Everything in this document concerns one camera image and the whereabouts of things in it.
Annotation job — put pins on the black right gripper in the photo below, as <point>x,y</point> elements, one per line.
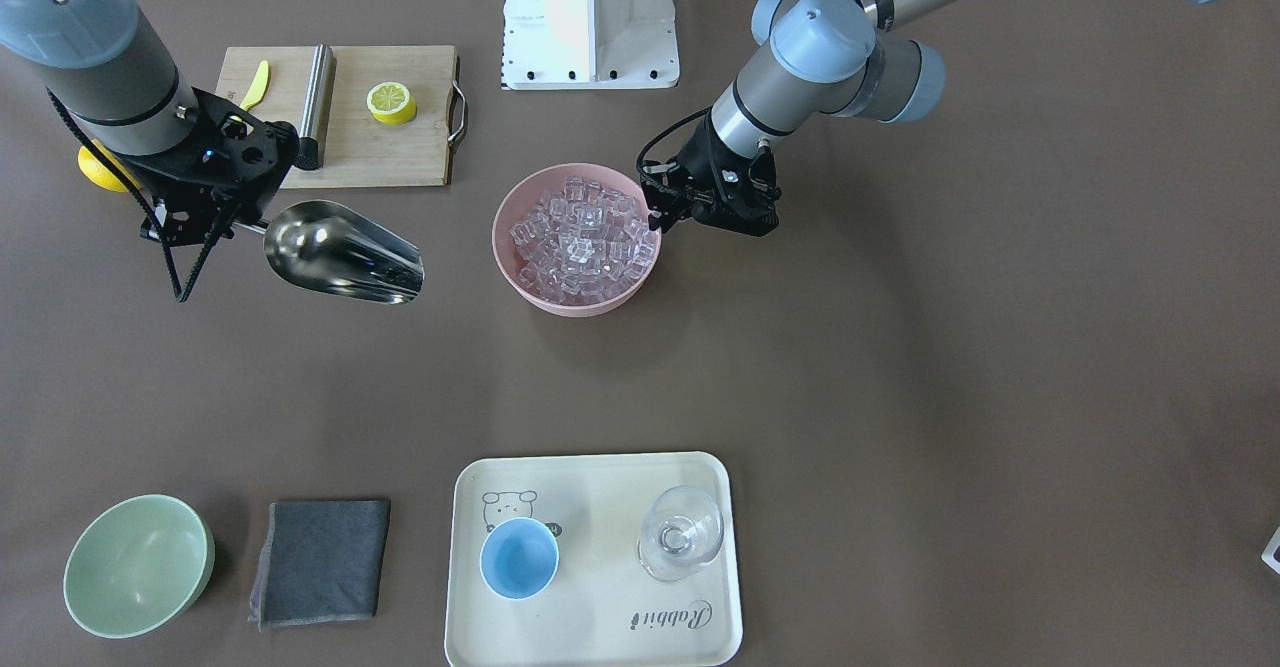
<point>172,199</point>

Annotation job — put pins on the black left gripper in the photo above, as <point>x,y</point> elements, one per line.
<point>692,169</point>

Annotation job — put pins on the steel ice scoop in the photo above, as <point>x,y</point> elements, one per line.
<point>325,247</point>

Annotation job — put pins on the pink bowl of ice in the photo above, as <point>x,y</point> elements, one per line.
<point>574,239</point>

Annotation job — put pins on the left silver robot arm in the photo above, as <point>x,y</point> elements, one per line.
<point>830,57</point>

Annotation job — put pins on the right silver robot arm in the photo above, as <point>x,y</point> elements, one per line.
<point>107,67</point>

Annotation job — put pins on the light blue cup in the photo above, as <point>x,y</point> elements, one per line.
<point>519,559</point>

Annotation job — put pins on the yellow plastic knife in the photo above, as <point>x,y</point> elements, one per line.
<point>258,86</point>

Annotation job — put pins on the steel muddler black tip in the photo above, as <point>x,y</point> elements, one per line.
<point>315,112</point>

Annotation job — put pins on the yellow lemon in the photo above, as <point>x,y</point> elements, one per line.
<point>100,175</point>

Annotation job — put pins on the wooden cutting board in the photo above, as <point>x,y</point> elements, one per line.
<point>359,151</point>

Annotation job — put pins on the half lemon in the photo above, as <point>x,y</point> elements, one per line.
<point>391,103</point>

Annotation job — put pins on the clear wine glass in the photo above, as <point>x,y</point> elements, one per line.
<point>682,532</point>

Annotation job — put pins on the dark grey folded cloth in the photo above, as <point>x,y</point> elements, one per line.
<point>320,562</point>

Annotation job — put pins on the green bowl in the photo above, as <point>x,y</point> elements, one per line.
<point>139,565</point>

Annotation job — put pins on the cream serving tray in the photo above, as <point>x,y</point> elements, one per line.
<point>602,608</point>

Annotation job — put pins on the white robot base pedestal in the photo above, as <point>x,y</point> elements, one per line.
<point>589,45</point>

